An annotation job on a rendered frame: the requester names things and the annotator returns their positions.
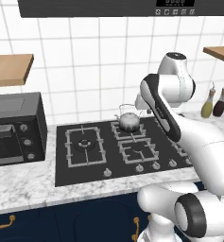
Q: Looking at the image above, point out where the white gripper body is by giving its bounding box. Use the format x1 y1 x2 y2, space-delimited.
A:
134 93 150 112

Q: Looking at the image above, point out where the silver kettle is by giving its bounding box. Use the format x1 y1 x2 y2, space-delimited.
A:
113 103 144 133

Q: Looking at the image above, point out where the yellow oil bottle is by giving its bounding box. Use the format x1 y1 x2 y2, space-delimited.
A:
200 81 216 119

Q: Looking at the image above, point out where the dark red vinegar bottle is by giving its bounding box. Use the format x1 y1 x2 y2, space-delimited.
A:
212 81 224 118

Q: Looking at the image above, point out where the black gas hob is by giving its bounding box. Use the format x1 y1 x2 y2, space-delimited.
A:
54 115 200 188

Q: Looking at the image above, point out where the black toaster oven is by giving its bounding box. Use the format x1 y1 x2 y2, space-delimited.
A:
0 91 48 167

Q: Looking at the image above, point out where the black range hood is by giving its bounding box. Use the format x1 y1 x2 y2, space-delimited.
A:
17 0 224 19

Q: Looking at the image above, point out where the navy cupboard door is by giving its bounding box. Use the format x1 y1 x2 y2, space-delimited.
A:
54 191 151 242
0 202 57 242

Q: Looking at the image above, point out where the wooden wall shelf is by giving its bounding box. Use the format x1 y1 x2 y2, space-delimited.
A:
202 45 224 66
0 53 35 88

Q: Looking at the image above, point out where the gold cupboard handle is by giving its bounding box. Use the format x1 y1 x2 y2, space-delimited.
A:
0 215 16 230
130 216 143 242

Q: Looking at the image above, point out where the grey toaster oven door handle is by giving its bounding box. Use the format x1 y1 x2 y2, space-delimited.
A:
0 124 16 139

